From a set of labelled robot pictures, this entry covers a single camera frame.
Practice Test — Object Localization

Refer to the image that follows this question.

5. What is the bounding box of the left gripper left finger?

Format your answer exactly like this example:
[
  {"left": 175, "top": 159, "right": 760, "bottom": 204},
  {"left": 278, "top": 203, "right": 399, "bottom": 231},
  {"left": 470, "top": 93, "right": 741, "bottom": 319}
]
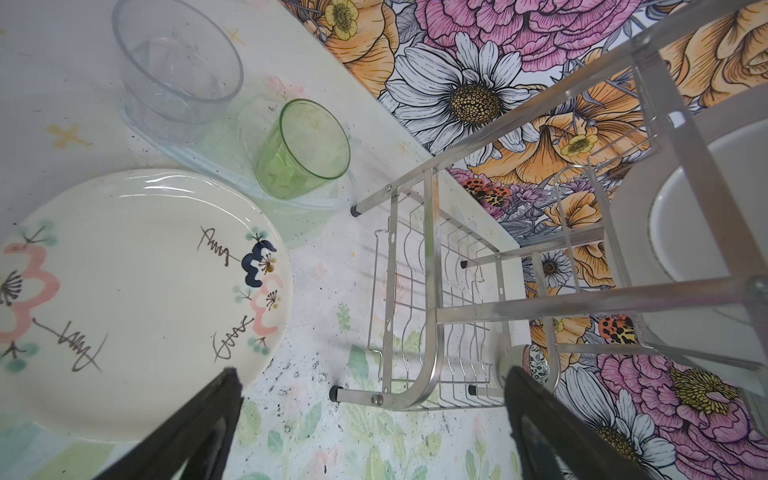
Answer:
[{"left": 97, "top": 367, "right": 243, "bottom": 479}]

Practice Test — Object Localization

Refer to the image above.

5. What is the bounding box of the mint green plate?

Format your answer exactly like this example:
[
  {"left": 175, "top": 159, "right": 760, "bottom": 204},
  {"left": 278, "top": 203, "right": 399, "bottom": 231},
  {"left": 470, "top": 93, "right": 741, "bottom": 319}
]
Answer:
[{"left": 602, "top": 83, "right": 768, "bottom": 385}]

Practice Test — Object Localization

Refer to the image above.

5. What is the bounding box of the chrome two-tier dish rack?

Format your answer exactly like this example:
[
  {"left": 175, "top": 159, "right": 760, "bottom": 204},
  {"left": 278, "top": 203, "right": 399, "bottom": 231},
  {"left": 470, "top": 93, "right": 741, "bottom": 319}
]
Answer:
[{"left": 329, "top": 1, "right": 767, "bottom": 411}]

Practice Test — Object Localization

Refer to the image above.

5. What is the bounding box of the clear glass cup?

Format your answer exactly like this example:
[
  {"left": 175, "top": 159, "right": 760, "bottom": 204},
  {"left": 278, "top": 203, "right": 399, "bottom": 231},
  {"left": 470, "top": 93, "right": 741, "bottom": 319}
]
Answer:
[{"left": 111, "top": 0, "right": 244, "bottom": 146}]

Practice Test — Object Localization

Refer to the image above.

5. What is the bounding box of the pink black patterned bowl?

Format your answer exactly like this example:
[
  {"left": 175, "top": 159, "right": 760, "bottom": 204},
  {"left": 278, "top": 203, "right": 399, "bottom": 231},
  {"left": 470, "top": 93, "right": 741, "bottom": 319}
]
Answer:
[{"left": 523, "top": 344, "right": 550, "bottom": 385}]

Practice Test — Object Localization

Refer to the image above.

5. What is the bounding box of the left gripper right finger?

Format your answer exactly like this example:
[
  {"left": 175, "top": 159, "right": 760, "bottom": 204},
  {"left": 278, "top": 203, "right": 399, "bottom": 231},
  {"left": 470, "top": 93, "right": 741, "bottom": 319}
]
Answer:
[{"left": 504, "top": 366, "right": 646, "bottom": 479}]

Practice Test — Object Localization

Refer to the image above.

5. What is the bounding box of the clear glass plate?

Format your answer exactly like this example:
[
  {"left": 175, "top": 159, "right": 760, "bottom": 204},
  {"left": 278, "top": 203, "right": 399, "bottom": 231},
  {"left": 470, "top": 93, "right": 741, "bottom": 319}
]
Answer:
[{"left": 130, "top": 75, "right": 356, "bottom": 211}]

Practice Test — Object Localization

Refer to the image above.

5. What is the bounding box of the green tinted glass cup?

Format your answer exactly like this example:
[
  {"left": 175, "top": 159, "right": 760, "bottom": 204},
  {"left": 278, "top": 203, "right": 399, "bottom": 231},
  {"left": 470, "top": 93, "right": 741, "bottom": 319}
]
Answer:
[{"left": 255, "top": 99, "right": 351, "bottom": 200}]

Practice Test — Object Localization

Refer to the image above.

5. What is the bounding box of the cream white plate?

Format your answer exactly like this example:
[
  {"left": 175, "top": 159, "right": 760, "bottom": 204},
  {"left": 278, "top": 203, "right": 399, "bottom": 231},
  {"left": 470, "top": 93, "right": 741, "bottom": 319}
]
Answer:
[{"left": 1, "top": 169, "right": 293, "bottom": 442}]

